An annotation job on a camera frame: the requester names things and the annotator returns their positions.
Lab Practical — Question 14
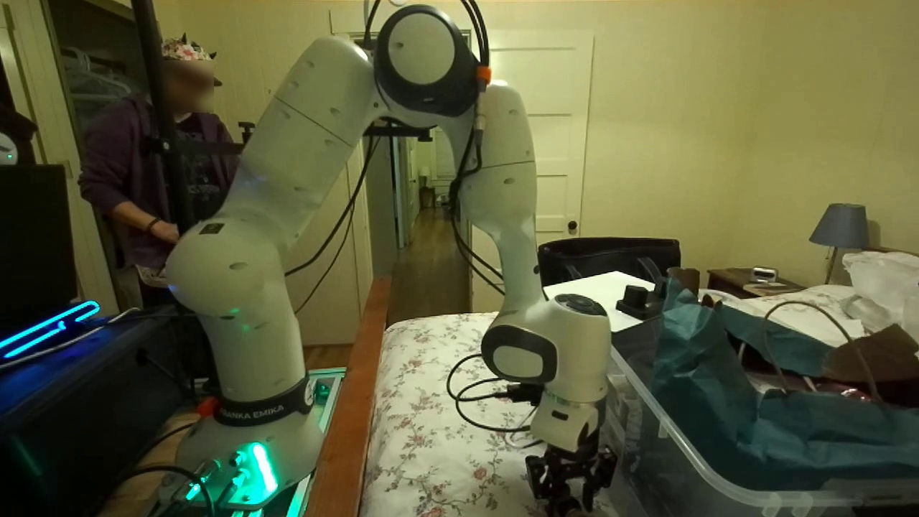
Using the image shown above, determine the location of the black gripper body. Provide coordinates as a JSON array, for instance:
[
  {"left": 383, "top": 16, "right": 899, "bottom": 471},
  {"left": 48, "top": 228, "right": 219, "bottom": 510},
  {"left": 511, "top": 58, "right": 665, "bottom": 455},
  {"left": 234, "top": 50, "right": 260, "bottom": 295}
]
[{"left": 544, "top": 440, "right": 604, "bottom": 487}]

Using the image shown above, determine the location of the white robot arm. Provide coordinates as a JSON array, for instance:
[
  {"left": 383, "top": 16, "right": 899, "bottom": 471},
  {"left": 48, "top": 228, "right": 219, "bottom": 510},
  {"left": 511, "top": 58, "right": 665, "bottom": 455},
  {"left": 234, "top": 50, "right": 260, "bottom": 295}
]
[{"left": 168, "top": 4, "right": 611, "bottom": 517}]

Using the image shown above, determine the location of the floral bed sheet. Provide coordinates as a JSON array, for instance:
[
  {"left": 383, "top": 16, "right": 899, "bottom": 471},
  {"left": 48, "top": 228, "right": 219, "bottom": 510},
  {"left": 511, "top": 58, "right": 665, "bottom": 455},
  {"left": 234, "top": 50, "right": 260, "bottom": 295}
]
[{"left": 360, "top": 310, "right": 616, "bottom": 517}]

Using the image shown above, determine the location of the clear plastic storage bin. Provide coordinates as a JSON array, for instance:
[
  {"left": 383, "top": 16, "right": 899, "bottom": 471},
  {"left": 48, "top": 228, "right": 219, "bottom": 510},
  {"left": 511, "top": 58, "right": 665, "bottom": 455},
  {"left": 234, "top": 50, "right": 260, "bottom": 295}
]
[{"left": 607, "top": 286, "right": 919, "bottom": 517}]

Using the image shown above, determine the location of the white clipboard with black clip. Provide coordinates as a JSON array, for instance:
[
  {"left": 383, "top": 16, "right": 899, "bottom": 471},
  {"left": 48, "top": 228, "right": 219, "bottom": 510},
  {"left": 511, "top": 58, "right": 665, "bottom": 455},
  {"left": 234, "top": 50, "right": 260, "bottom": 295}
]
[{"left": 547, "top": 269, "right": 653, "bottom": 332}]

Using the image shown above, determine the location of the teal green cloth bag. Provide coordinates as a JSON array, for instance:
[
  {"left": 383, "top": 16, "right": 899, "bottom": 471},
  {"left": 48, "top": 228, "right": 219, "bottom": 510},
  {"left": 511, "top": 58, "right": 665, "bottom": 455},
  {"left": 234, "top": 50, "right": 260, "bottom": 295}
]
[{"left": 649, "top": 279, "right": 919, "bottom": 486}]

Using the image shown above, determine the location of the black chair back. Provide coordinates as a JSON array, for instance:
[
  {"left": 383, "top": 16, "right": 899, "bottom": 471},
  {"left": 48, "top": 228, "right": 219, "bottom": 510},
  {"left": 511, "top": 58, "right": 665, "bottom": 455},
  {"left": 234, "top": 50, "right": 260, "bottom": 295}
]
[{"left": 538, "top": 239, "right": 680, "bottom": 284}]

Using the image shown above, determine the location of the white pillow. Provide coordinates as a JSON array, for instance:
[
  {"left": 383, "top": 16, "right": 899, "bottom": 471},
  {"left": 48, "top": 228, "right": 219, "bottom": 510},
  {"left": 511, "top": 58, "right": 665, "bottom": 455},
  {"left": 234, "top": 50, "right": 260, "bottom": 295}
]
[{"left": 841, "top": 250, "right": 919, "bottom": 335}]

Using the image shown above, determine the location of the grey table lamp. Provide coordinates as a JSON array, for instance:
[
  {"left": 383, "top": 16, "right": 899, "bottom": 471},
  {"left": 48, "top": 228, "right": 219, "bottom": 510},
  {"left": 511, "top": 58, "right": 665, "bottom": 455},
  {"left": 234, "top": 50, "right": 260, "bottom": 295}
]
[{"left": 810, "top": 204, "right": 871, "bottom": 280}]

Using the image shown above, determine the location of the black computer with blue light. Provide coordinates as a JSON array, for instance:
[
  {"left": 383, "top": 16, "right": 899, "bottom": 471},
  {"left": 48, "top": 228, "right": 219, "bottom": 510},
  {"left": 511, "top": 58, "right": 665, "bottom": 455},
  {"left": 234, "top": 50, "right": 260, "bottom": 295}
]
[{"left": 0, "top": 165, "right": 182, "bottom": 517}]

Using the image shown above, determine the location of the person in purple shirt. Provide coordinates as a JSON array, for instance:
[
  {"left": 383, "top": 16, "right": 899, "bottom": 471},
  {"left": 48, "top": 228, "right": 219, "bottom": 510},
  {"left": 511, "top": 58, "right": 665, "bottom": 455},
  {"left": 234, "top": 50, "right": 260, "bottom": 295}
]
[{"left": 80, "top": 40, "right": 237, "bottom": 305}]

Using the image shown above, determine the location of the wooden bed frame rail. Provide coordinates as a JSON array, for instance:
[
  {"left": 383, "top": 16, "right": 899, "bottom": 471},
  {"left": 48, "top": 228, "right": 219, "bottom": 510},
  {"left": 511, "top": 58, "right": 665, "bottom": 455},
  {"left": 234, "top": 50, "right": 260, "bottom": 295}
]
[{"left": 306, "top": 276, "right": 390, "bottom": 517}]

